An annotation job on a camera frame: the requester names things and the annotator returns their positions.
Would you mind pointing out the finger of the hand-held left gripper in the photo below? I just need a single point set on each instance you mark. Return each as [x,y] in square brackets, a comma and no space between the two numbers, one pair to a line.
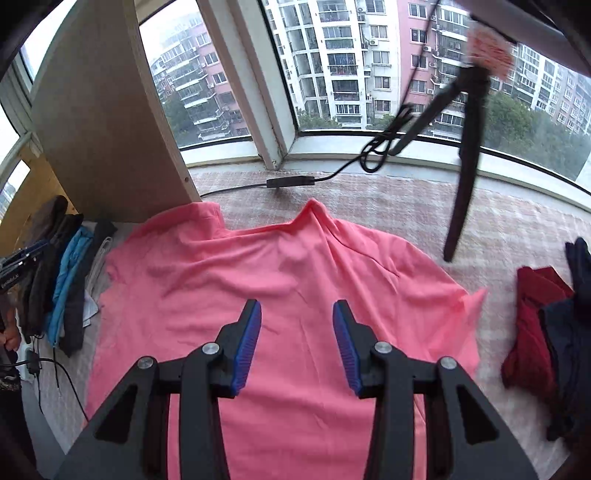
[21,263]
[30,249]

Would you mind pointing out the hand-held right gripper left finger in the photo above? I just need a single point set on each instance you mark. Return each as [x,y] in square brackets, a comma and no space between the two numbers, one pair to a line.
[244,350]

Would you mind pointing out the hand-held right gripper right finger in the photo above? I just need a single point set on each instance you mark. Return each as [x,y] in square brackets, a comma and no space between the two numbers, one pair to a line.
[346,350]

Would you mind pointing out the pink shirt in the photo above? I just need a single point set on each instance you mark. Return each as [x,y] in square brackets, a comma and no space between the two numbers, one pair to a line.
[286,267]

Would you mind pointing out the person's left forearm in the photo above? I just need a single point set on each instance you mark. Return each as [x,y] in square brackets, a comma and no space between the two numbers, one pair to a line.
[8,385]

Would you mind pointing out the person's left hand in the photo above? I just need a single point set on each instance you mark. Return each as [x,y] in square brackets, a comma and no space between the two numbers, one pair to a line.
[11,339]

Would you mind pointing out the brown garment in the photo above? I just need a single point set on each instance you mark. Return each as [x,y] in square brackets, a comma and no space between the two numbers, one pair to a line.
[48,226]

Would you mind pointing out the blue garment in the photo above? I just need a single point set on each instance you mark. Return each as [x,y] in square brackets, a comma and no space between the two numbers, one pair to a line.
[69,277]

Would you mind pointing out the yellow wooden panel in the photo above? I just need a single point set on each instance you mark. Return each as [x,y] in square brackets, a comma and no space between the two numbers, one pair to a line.
[27,194]

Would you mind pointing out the black garment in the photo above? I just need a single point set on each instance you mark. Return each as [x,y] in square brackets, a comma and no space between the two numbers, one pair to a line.
[76,323]

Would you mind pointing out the small black adapter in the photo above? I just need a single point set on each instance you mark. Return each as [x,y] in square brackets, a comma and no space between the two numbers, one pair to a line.
[33,362]

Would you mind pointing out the white cloth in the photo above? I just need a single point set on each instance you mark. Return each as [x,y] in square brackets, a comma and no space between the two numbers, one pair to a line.
[91,310]

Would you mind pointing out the light wooden board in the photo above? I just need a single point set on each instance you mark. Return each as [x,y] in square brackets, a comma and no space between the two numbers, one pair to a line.
[106,115]

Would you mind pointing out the black power adapter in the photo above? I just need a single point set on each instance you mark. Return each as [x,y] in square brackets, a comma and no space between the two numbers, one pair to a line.
[291,181]

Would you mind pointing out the dark red garment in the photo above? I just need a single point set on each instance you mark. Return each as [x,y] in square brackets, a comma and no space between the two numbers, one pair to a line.
[531,332]

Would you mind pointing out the navy garment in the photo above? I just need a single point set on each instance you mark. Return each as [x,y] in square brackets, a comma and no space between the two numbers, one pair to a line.
[568,350]

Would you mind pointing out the black tripod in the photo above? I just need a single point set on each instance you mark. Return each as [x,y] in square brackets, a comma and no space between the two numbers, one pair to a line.
[471,152]

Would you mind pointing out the apartment buildings outside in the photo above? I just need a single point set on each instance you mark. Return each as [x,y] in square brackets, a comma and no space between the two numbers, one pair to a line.
[346,60]

